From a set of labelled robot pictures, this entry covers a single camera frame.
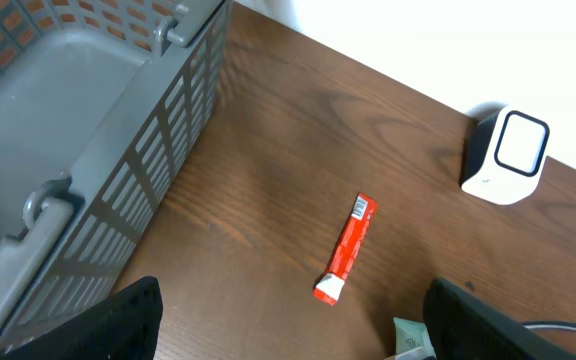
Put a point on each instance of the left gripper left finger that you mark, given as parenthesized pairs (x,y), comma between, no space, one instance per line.
(123,326)

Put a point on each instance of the pale green wipes packet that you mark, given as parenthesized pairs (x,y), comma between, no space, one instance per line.
(412,341)

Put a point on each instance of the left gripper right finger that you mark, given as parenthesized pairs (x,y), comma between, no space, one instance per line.
(461,326)

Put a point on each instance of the grey plastic mesh basket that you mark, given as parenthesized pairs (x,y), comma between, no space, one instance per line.
(101,102)

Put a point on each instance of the white barcode scanner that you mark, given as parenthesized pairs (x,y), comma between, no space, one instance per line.
(505,156)

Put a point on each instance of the red snack stick packet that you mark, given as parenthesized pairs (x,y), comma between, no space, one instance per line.
(330,285)

